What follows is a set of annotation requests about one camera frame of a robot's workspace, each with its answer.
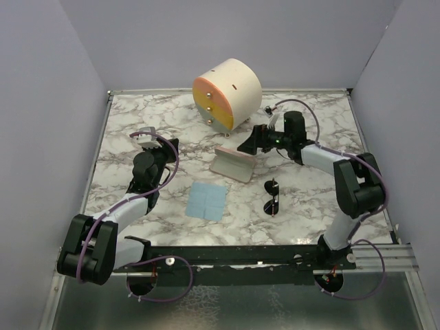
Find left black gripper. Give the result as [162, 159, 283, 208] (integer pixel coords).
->
[142, 137, 179, 188]

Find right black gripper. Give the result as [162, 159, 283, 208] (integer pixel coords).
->
[238, 122, 292, 155]

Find pink glasses case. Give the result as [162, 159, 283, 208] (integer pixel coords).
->
[210, 146, 256, 184]

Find light blue cleaning cloth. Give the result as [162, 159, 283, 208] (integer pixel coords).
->
[185, 182, 227, 222]

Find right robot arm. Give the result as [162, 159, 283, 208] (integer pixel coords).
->
[237, 111, 387, 269]

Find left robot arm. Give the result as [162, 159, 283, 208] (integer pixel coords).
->
[56, 133, 179, 285]

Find black sunglasses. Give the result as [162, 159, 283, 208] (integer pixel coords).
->
[263, 178, 279, 217]

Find round cream drawer cabinet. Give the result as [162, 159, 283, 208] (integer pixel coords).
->
[192, 58, 263, 136]

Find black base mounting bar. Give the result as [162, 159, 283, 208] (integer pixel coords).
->
[113, 243, 355, 287]

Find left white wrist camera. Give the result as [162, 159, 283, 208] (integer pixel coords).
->
[129, 126, 162, 150]

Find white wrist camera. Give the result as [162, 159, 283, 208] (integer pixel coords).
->
[129, 126, 162, 150]
[263, 106, 279, 131]

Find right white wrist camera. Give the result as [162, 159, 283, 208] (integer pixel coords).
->
[263, 106, 279, 131]

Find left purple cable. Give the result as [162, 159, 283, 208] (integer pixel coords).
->
[77, 132, 194, 303]

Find purple cable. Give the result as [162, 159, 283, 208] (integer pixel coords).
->
[267, 98, 391, 299]
[77, 132, 194, 303]

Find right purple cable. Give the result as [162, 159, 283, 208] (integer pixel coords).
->
[267, 98, 391, 299]

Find aluminium front rail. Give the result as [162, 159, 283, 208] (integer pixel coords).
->
[126, 241, 419, 272]

